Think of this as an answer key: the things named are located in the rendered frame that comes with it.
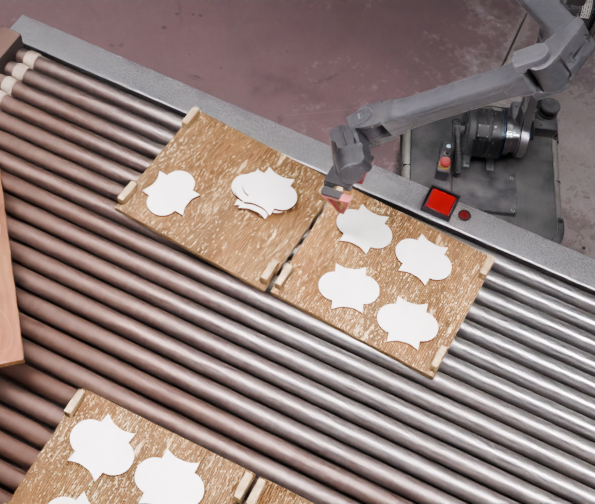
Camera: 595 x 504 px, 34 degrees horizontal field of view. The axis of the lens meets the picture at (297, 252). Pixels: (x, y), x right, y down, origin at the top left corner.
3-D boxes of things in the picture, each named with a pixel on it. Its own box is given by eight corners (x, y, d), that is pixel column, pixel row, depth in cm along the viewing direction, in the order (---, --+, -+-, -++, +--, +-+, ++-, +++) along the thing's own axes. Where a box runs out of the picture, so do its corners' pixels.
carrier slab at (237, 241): (196, 112, 247) (196, 108, 246) (338, 186, 239) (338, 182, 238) (114, 210, 231) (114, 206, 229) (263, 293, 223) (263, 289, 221)
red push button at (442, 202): (432, 190, 241) (434, 187, 240) (455, 200, 240) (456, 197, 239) (423, 208, 238) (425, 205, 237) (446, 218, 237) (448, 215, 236)
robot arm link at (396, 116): (568, 71, 190) (547, 36, 182) (569, 94, 187) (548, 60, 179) (374, 131, 212) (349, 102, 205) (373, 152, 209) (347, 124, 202)
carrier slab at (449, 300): (341, 186, 239) (341, 182, 238) (494, 262, 231) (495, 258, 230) (270, 294, 223) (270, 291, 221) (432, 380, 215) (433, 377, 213)
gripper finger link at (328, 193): (364, 201, 221) (361, 173, 214) (350, 224, 217) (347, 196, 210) (337, 193, 223) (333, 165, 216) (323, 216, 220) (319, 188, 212)
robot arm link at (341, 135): (353, 118, 207) (326, 123, 207) (359, 141, 203) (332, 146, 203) (355, 141, 213) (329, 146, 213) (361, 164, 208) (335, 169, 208)
